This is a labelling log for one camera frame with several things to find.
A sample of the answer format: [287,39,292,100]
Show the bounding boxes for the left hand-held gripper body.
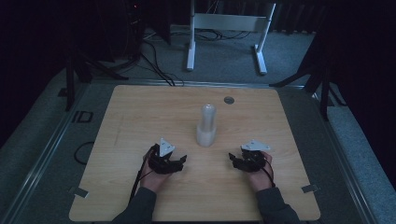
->
[148,137,177,175]

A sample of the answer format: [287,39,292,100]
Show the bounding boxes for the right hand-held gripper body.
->
[240,138,271,173]

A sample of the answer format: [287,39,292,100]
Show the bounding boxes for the stack of clear plastic cups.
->
[195,103,218,148]

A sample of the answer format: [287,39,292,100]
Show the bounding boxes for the person's left hand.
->
[139,167,173,194]

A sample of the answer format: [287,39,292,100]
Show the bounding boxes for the person's right hand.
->
[247,151,276,193]

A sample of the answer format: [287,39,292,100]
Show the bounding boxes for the grey tape piece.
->
[301,184,320,194]
[73,186,90,199]

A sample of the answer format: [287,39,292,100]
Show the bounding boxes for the black metal stand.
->
[269,31,347,121]
[64,46,129,112]

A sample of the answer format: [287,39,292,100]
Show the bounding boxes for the dark computer tower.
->
[123,0,146,62]

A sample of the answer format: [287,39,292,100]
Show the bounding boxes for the right hand-held gripper cable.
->
[261,152,277,189]

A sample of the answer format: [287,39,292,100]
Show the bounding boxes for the hand-held gripper cable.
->
[128,144,157,204]
[261,152,277,189]

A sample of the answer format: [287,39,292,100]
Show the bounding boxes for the left hand-held gripper cable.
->
[128,144,157,204]

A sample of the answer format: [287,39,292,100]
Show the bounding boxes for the black cable loop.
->
[73,141,95,166]

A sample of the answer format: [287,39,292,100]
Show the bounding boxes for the black floor cables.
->
[139,39,185,88]

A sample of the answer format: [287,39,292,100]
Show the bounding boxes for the black cables under desk frame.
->
[169,27,252,42]

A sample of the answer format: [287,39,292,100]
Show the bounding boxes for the white metal desk frame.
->
[186,0,277,77]

